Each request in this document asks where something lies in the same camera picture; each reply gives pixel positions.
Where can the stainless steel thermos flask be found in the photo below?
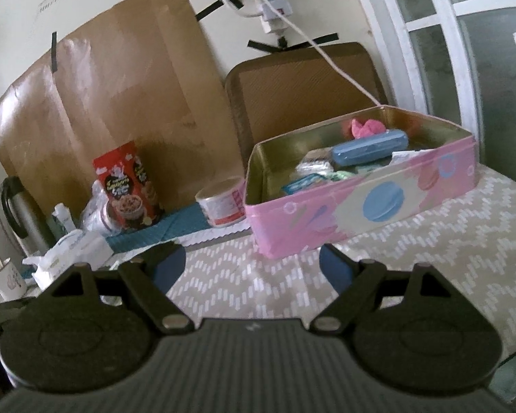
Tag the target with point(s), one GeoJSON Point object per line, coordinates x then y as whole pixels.
{"type": "Point", "coordinates": [26, 215]}

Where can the white tissue pack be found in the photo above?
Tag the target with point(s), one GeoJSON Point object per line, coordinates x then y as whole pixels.
{"type": "Point", "coordinates": [77, 249]}

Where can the white enamel mug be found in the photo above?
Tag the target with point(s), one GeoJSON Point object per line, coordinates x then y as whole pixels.
{"type": "Point", "coordinates": [8, 282]}

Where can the teal mat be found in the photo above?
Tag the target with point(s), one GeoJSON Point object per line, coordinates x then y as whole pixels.
{"type": "Point", "coordinates": [180, 223]}

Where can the cotton swab bag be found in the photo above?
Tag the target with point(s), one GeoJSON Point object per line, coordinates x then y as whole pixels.
{"type": "Point", "coordinates": [314, 161]}

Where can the white can red label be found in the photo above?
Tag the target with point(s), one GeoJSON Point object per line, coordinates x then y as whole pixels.
{"type": "Point", "coordinates": [221, 202]}

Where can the wooden chair back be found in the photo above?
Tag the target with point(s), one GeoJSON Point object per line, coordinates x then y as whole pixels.
{"type": "Point", "coordinates": [301, 90]}

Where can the pink tin box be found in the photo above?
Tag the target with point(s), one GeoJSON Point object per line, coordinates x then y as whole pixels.
{"type": "Point", "coordinates": [370, 206]}

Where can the blue plastic case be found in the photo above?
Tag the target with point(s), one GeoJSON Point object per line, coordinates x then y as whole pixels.
{"type": "Point", "coordinates": [370, 148]}

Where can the pink cloth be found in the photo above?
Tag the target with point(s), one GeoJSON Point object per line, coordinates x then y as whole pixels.
{"type": "Point", "coordinates": [363, 129]}

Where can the beige zigzag tablecloth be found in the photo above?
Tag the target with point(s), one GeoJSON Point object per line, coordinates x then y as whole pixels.
{"type": "Point", "coordinates": [434, 258]}

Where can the black tape strip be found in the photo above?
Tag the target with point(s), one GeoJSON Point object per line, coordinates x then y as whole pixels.
{"type": "Point", "coordinates": [301, 43]}
{"type": "Point", "coordinates": [217, 8]}
{"type": "Point", "coordinates": [54, 51]}

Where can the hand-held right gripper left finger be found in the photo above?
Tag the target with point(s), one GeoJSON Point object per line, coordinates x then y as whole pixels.
{"type": "Point", "coordinates": [167, 266]}

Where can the cotton pad pack blue label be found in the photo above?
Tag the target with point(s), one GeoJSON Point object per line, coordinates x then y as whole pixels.
{"type": "Point", "coordinates": [303, 184]}

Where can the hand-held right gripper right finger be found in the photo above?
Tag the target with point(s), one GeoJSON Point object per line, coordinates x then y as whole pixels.
{"type": "Point", "coordinates": [335, 269]}

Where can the white window frame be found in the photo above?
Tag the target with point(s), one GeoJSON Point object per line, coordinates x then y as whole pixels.
{"type": "Point", "coordinates": [413, 30]}

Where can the white power strip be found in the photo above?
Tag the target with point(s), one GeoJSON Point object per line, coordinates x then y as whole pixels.
{"type": "Point", "coordinates": [273, 6]}

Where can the clear plastic bag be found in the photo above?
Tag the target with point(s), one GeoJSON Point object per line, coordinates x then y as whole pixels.
{"type": "Point", "coordinates": [94, 211]}

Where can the light green packet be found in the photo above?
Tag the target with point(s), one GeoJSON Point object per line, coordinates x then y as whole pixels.
{"type": "Point", "coordinates": [342, 175]}

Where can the white pack with blue print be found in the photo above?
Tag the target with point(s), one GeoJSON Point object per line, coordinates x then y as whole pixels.
{"type": "Point", "coordinates": [408, 157]}

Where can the red cereal box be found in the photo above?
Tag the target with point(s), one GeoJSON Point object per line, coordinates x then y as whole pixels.
{"type": "Point", "coordinates": [129, 185]}

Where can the brown paper sheet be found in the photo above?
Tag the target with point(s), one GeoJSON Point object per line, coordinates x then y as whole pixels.
{"type": "Point", "coordinates": [112, 94]}

